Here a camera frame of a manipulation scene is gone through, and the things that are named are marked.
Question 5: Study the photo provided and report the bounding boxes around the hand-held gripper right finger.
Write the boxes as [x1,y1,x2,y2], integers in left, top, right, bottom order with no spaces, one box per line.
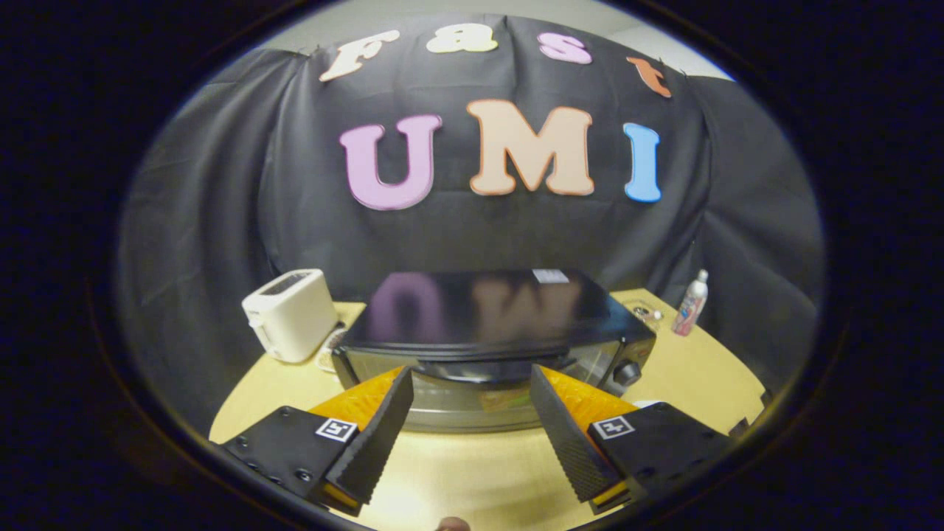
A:
[530,364,735,516]

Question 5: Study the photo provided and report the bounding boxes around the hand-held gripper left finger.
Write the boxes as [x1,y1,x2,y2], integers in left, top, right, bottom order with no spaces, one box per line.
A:
[206,365,415,517]

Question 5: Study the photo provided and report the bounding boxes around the black toaster oven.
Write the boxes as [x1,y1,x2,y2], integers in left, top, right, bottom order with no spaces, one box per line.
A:
[332,268,658,434]

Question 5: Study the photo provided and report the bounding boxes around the white pop-up toaster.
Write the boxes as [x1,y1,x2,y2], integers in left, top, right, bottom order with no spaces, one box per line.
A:
[242,268,339,364]

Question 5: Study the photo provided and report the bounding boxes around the white pink-label spray bottle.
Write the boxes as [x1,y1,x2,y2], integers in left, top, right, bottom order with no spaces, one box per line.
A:
[672,268,710,338]

